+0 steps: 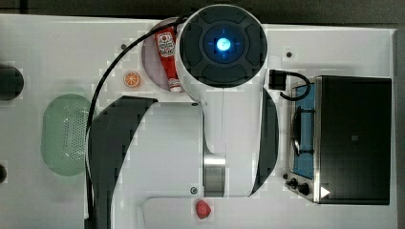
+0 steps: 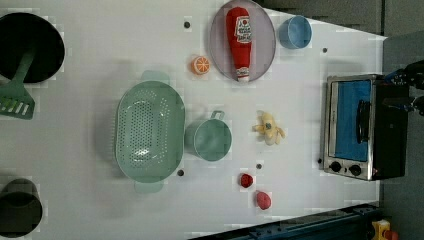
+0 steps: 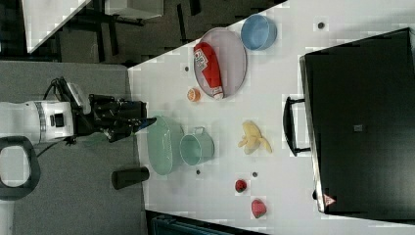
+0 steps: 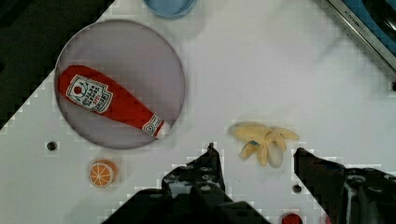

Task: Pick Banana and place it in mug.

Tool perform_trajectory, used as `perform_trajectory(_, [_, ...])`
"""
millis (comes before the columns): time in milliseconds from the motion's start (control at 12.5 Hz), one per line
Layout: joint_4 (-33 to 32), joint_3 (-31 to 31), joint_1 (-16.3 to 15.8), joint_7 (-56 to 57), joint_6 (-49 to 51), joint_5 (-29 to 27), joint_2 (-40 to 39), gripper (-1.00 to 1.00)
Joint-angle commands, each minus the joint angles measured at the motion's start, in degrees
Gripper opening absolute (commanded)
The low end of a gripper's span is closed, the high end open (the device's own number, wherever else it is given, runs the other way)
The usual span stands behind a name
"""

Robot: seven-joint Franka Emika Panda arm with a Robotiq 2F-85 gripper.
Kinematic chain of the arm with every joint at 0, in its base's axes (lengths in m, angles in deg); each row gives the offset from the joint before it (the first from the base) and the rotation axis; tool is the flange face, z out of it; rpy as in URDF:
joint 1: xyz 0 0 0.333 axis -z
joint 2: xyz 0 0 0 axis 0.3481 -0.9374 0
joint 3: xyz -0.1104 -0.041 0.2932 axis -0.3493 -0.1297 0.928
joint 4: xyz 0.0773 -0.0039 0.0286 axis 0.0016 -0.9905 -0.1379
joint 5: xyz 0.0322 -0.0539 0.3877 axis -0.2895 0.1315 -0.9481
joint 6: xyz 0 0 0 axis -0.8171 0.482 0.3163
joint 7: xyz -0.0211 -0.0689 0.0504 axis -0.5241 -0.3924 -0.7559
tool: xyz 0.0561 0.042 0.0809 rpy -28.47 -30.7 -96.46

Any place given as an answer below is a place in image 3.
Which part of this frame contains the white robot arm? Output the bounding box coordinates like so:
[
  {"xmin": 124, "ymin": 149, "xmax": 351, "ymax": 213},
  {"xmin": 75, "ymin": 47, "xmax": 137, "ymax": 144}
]
[{"xmin": 1, "ymin": 94, "xmax": 156, "ymax": 202}]

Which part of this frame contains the orange slice toy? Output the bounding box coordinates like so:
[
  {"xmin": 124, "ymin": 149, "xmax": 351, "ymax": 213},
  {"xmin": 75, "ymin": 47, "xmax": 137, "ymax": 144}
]
[{"xmin": 187, "ymin": 88, "xmax": 201, "ymax": 102}]

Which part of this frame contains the white background table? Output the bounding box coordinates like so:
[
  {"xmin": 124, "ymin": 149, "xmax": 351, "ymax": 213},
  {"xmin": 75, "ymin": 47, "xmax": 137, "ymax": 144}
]
[{"xmin": 21, "ymin": 0, "xmax": 92, "ymax": 54}]

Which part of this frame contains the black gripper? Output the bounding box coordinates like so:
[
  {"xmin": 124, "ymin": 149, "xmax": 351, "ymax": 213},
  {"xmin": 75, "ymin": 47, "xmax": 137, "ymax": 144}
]
[{"xmin": 73, "ymin": 94, "xmax": 157, "ymax": 143}]

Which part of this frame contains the grey oval plate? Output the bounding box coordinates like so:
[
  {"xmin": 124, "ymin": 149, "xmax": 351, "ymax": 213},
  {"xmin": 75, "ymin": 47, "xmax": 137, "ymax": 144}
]
[{"xmin": 193, "ymin": 27, "xmax": 247, "ymax": 98}]

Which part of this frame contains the green mug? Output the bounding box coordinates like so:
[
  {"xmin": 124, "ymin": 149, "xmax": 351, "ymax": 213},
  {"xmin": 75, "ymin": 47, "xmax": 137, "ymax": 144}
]
[{"xmin": 179, "ymin": 126, "xmax": 214, "ymax": 165}]

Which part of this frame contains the peeled yellow toy banana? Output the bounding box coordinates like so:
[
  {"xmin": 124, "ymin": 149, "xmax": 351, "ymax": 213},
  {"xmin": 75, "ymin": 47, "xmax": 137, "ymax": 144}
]
[{"xmin": 238, "ymin": 120, "xmax": 272, "ymax": 155}]

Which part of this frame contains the red strawberry toy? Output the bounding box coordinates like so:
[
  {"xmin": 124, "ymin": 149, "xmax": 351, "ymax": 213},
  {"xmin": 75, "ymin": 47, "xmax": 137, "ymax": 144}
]
[{"xmin": 235, "ymin": 179, "xmax": 247, "ymax": 193}]

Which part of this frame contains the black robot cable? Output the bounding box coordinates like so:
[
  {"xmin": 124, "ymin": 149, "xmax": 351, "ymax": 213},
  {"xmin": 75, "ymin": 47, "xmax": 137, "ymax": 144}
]
[{"xmin": 36, "ymin": 76, "xmax": 71, "ymax": 158}]

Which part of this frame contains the blue bowl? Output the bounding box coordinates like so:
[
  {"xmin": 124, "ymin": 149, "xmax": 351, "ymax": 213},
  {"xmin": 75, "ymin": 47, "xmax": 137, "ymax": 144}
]
[{"xmin": 241, "ymin": 14, "xmax": 278, "ymax": 51}]

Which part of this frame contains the green colander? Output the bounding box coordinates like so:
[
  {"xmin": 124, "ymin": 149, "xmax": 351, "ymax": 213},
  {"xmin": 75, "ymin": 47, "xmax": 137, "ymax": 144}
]
[{"xmin": 147, "ymin": 116, "xmax": 184, "ymax": 175}]

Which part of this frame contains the black cylinder cup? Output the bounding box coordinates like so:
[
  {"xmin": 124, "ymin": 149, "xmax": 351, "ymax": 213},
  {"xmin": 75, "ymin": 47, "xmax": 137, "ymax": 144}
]
[{"xmin": 112, "ymin": 166, "xmax": 150, "ymax": 190}]

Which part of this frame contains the red ketchup bottle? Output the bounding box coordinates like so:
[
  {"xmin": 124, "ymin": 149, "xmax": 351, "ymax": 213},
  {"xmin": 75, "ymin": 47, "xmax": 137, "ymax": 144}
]
[{"xmin": 194, "ymin": 42, "xmax": 224, "ymax": 100}]

